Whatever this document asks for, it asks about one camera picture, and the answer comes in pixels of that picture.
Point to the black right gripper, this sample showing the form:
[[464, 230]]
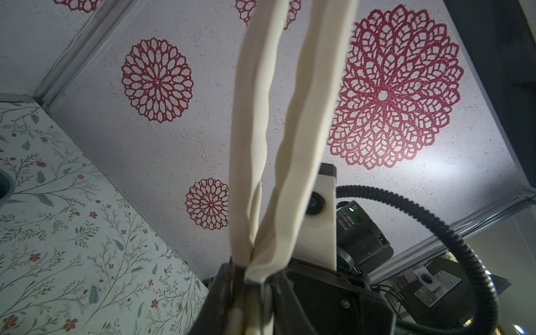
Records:
[[341, 301]]

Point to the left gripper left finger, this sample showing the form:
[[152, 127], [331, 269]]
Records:
[[213, 317]]

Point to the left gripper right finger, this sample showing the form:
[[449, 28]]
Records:
[[282, 308]]

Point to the white paper gift bag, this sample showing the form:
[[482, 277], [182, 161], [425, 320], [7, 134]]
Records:
[[272, 171]]

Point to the grey-blue cup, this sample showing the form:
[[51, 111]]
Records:
[[7, 187]]

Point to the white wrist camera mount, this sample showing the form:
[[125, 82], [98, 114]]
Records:
[[316, 242]]

